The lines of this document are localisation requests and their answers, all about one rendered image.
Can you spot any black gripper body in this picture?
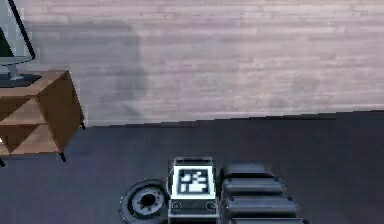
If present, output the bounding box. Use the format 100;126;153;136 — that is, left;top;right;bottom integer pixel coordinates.
118;179;171;224

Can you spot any brown wooden shelf stand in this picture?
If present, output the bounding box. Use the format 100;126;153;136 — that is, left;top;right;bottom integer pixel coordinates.
0;69;86;168

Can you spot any black framed television set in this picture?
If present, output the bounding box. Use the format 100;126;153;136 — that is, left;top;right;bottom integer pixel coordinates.
0;0;43;88

